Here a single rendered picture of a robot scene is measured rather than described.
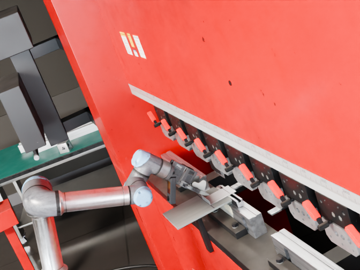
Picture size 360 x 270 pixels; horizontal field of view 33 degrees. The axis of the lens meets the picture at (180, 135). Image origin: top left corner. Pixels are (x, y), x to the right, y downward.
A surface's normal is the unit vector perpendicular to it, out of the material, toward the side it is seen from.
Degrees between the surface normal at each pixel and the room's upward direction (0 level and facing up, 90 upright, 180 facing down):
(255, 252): 0
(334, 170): 90
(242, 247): 0
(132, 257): 0
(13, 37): 90
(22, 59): 90
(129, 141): 90
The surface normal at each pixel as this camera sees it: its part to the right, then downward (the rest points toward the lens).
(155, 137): 0.36, 0.22
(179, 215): -0.33, -0.88
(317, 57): -0.87, 0.43
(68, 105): 0.14, 0.32
